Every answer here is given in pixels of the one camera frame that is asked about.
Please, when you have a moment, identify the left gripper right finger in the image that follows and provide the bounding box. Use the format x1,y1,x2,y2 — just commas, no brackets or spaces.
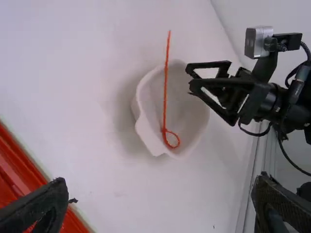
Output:
251,171,311,233

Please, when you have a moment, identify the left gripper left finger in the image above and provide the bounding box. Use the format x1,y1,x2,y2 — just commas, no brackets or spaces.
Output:
0,177,79,233

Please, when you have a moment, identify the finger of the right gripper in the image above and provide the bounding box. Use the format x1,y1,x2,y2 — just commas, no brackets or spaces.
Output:
185,59,232,80
188,80,256,127

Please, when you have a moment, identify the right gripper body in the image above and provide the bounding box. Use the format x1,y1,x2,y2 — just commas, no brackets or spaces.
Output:
228,67,271,125

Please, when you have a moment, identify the orange cable tie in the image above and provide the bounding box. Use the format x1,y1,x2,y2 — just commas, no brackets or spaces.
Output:
161,29,182,149

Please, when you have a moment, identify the white dish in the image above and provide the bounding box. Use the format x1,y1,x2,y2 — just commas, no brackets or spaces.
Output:
131,59,211,161

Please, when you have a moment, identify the black cable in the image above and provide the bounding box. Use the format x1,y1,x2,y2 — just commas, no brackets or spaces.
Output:
300,40,311,62
237,120,274,137
276,130,311,177

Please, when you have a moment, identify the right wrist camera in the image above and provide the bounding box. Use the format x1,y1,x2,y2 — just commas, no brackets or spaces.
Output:
243,25,276,60

